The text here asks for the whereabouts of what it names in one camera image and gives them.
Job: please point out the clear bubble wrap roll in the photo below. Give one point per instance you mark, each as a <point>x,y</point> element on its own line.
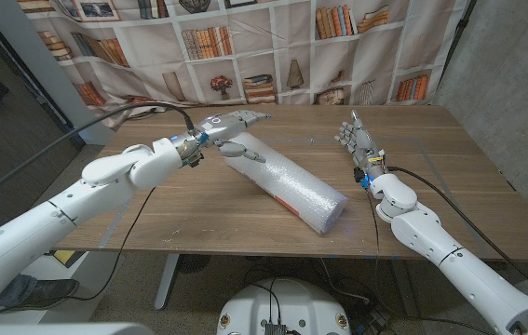
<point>301,191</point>

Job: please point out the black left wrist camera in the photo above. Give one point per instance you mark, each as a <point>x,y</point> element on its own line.
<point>193,160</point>

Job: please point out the white floor board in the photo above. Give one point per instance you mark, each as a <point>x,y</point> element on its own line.
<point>96,270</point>

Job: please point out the small yellow object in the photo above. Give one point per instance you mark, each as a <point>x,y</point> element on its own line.
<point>64,257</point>

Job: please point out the white round robot torso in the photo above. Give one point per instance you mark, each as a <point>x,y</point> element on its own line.
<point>287,302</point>

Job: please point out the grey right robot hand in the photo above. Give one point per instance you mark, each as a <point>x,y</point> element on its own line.
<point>363,146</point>

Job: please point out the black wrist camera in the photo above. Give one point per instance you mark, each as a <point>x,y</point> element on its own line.
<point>193,160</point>
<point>362,178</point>

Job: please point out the dark person shoe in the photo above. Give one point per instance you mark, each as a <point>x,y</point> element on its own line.
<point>51,293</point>

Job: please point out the person leg in blue jeans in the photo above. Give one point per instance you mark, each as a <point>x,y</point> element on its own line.
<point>17,290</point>

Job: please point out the black backdrop stand pole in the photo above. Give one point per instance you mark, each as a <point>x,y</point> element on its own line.
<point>459,42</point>

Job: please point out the white table leg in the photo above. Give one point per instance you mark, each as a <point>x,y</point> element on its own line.
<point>167,279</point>

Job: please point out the grey power strip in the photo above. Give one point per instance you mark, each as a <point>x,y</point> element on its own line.
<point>375,320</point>

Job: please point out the small black electronics box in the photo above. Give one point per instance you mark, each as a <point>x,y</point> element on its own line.
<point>275,329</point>

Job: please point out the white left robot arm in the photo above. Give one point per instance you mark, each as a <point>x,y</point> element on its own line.
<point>35,232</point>

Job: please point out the grey table leg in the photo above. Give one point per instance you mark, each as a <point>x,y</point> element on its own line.
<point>405,288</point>

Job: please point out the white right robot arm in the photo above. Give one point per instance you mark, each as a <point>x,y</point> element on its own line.
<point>459,265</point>

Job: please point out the black round floor object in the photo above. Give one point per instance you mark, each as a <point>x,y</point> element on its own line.
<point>193,263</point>

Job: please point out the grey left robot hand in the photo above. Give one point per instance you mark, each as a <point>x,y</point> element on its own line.
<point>221,126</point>

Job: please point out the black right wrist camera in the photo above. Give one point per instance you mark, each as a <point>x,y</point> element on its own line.
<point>362,178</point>

